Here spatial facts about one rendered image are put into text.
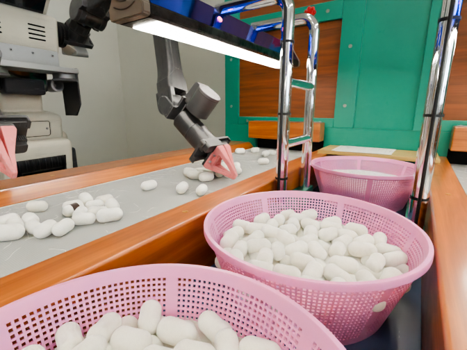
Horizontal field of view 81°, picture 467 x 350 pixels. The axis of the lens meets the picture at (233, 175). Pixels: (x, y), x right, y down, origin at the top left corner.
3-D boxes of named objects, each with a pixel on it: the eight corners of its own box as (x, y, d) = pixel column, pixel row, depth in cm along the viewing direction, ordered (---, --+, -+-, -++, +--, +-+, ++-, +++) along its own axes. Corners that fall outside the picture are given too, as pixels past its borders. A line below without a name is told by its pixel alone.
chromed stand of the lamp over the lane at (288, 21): (208, 207, 67) (204, 2, 56) (250, 188, 83) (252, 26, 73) (281, 226, 57) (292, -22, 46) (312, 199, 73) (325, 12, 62)
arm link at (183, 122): (182, 124, 72) (167, 123, 67) (196, 103, 69) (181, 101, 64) (198, 142, 70) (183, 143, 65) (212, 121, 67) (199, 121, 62)
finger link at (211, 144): (249, 165, 63) (223, 137, 65) (231, 171, 57) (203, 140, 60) (233, 185, 66) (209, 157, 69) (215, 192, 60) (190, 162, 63)
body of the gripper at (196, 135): (233, 140, 67) (214, 120, 69) (206, 144, 59) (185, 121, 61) (219, 159, 71) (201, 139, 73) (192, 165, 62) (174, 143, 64)
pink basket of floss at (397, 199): (340, 221, 58) (344, 178, 56) (294, 187, 84) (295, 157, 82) (449, 214, 63) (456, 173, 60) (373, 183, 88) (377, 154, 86)
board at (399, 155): (317, 153, 92) (317, 149, 91) (329, 148, 104) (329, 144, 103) (439, 164, 74) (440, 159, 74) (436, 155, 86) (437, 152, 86)
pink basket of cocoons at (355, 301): (170, 348, 28) (165, 264, 25) (230, 233, 53) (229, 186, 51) (477, 407, 22) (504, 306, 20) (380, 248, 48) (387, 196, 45)
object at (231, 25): (108, 22, 43) (103, -31, 41) (277, 69, 93) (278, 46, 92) (142, 13, 39) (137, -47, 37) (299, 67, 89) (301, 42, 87)
